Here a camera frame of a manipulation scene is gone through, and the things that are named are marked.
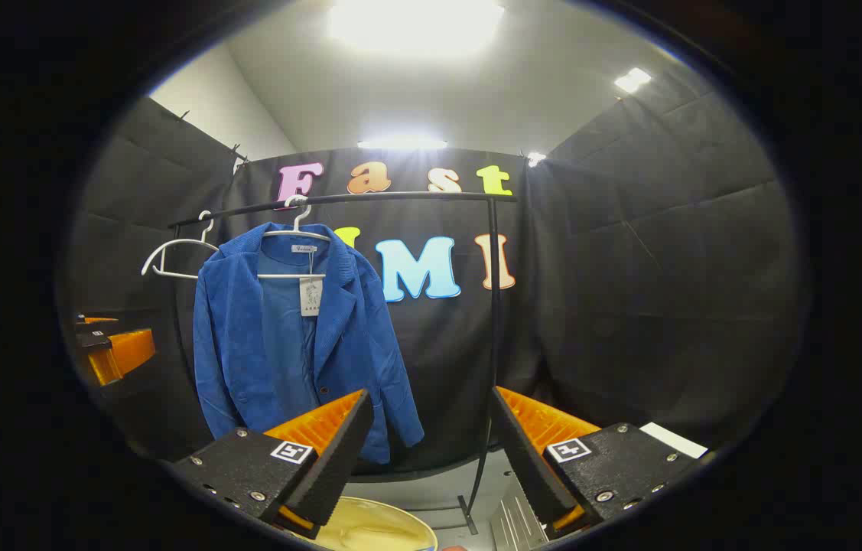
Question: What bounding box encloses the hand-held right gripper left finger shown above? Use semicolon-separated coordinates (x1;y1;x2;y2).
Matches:
171;389;376;540

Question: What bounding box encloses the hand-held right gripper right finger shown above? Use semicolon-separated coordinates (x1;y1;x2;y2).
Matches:
488;386;711;540

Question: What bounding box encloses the cream round laundry hamper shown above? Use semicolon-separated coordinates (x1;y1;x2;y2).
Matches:
312;496;439;551

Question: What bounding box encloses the blue corduroy jacket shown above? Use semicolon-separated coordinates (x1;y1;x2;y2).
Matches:
192;222;425;465

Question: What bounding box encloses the white plastic clothes hanger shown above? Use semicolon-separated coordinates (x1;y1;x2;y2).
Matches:
141;210;221;280
257;194;333;280

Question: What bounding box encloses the black metal clothes rack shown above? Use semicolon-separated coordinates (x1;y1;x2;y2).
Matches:
167;191;519;536

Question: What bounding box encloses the grey slatted object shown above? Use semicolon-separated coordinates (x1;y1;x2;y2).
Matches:
490;473;550;551

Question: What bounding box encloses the black backdrop cloth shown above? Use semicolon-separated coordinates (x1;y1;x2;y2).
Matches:
60;65;810;479

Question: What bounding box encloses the ceiling light panel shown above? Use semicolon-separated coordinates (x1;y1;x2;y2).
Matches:
614;67;652;95
327;0;506;60
357;137;448;151

